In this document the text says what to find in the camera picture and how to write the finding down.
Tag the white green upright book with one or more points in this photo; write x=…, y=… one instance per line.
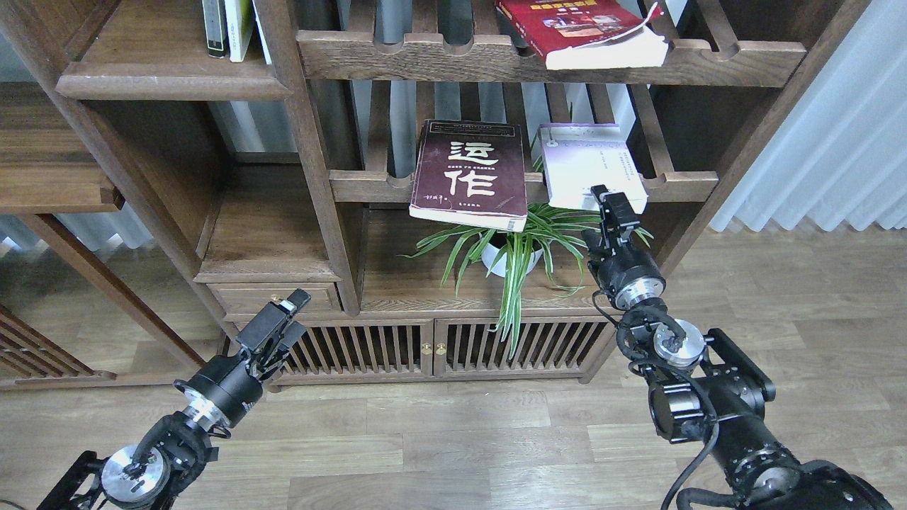
x=239, y=16

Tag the dark wooden bookshelf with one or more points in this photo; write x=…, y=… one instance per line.
x=260, y=179

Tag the white pleated curtain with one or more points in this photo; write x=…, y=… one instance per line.
x=840, y=155

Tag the green spider plant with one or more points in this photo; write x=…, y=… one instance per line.
x=544, y=224

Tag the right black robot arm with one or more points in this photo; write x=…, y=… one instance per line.
x=702, y=387

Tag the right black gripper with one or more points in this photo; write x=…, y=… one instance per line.
x=624, y=273

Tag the dark maroon book white characters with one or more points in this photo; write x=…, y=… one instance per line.
x=471, y=173

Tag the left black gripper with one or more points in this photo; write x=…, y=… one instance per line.
x=227, y=387

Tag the thin white upright book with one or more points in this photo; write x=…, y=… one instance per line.
x=262, y=37

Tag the red book on top rack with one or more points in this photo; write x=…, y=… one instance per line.
x=574, y=35

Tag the dark green upright book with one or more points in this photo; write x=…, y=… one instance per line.
x=217, y=40

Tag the white plant pot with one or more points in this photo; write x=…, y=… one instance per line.
x=496, y=262

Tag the pale lavender white book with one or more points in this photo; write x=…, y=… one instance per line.
x=578, y=156

